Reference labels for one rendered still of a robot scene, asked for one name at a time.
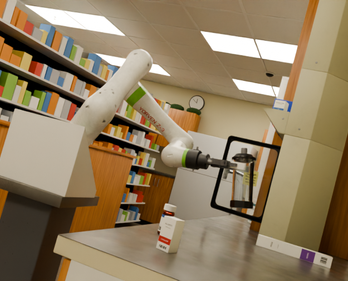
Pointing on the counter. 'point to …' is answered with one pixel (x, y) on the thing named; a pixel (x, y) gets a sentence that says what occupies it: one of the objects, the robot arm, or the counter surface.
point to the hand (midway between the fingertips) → (242, 167)
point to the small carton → (281, 105)
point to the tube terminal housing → (309, 159)
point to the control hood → (278, 119)
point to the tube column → (336, 40)
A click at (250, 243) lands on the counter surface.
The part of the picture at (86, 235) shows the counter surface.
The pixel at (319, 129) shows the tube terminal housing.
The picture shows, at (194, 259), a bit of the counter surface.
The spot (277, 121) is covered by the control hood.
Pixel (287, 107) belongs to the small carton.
